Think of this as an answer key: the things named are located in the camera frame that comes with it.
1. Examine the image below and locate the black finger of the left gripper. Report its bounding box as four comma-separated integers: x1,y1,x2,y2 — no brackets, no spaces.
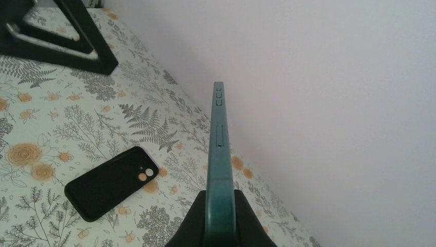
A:
1,24,118,75

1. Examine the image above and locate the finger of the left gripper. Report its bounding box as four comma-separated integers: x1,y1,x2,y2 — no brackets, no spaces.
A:
55,1,116,65

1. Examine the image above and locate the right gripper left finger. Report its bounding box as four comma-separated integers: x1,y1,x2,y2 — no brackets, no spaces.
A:
165,190,206,247

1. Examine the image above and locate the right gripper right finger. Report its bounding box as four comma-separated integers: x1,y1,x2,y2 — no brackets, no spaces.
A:
234,189,277,247

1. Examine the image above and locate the dark green smartphone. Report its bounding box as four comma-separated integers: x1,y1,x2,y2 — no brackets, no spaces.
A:
204,82,238,246

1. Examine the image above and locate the black phone case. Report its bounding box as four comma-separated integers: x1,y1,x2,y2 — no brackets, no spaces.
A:
64,146,159,222

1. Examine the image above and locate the floral patterned table mat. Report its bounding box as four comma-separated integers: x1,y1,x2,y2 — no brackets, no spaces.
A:
1,1,318,246

